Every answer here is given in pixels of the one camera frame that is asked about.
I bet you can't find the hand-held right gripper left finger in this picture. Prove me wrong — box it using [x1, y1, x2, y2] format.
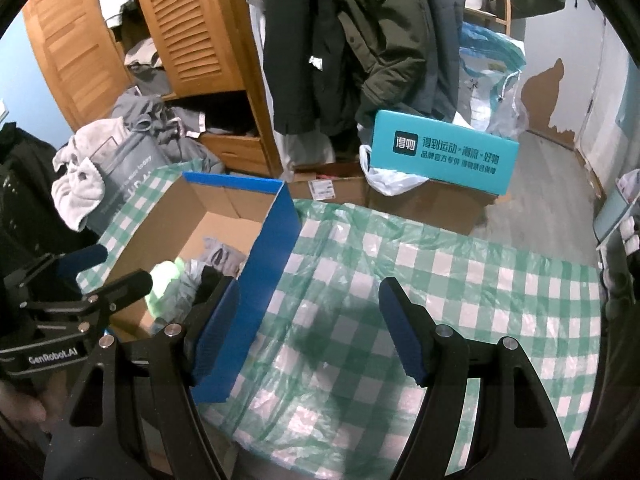
[45, 276, 240, 480]

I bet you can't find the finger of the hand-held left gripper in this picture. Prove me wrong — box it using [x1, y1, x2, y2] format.
[10, 244, 108, 302]
[25, 270, 153, 332]

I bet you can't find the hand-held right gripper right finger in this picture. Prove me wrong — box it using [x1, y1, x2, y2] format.
[378, 276, 571, 480]

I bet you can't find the light green sock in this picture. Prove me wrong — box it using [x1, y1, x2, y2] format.
[144, 258, 187, 312]

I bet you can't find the white printed cloth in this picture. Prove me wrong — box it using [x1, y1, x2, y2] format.
[164, 270, 202, 322]

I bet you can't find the grey fleece garment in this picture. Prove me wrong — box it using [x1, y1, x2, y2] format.
[201, 237, 247, 279]

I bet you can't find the blue cardboard box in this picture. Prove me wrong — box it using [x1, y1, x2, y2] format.
[102, 171, 302, 405]

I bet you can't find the person's left hand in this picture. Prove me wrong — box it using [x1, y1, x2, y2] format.
[0, 382, 49, 424]

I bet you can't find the green checkered tablecloth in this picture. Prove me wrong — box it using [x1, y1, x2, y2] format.
[77, 160, 604, 480]

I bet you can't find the black garment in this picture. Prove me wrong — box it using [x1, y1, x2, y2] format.
[0, 122, 101, 311]

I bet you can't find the white fluffy towel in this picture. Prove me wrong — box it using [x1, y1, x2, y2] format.
[51, 117, 132, 232]

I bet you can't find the grey printed tote bag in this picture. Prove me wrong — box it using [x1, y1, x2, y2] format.
[84, 130, 172, 234]

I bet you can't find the brown cardboard box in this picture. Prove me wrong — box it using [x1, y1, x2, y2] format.
[286, 161, 502, 237]

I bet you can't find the white plastic bag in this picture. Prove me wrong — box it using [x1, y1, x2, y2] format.
[358, 144, 432, 197]

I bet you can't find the grey hoodie pile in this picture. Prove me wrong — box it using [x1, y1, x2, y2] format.
[111, 87, 227, 174]

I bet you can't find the teal cardboard box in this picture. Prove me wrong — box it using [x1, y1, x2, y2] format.
[370, 109, 521, 197]

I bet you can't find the shoe rack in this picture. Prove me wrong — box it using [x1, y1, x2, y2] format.
[594, 170, 640, 307]

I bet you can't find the wooden louvred wardrobe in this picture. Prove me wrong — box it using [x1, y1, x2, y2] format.
[22, 0, 284, 179]

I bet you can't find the clear blue plastic bag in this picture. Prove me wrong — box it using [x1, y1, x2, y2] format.
[451, 21, 529, 142]

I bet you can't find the grey blue hanging coat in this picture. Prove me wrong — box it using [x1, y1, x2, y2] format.
[415, 0, 469, 122]

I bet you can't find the olive green hanging jacket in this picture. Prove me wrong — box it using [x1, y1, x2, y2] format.
[332, 0, 447, 127]

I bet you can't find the black hanging coat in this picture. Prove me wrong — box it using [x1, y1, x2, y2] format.
[262, 0, 372, 137]

